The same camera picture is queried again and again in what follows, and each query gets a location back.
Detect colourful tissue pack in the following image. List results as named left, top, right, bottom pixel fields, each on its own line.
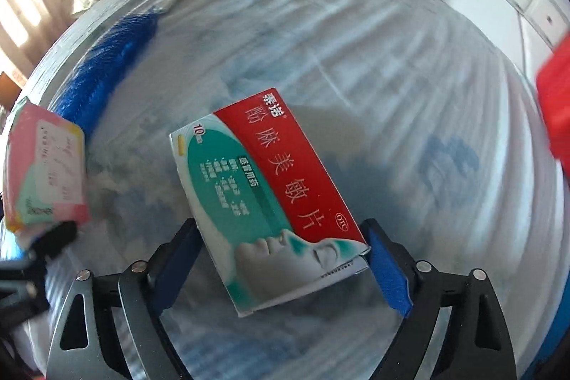
left=2, top=103, right=90, bottom=234

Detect sheer curtain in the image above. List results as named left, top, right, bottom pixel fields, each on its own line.
left=0, top=0, right=90, bottom=64

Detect red toy suitcase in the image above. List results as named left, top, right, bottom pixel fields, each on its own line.
left=537, top=30, right=570, bottom=180

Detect desktop with striped cloth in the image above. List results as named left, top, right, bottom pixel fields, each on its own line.
left=0, top=0, right=566, bottom=380

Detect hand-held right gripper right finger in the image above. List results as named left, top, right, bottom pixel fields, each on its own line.
left=358, top=218, right=522, bottom=380

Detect red and green medicine box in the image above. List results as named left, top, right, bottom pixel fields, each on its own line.
left=169, top=88, right=370, bottom=316

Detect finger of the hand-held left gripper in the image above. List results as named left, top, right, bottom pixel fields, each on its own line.
left=27, top=220, right=78, bottom=260

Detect blue feather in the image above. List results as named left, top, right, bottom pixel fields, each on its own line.
left=56, top=6, right=161, bottom=136

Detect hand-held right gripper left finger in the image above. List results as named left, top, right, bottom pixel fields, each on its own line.
left=47, top=217, right=208, bottom=380

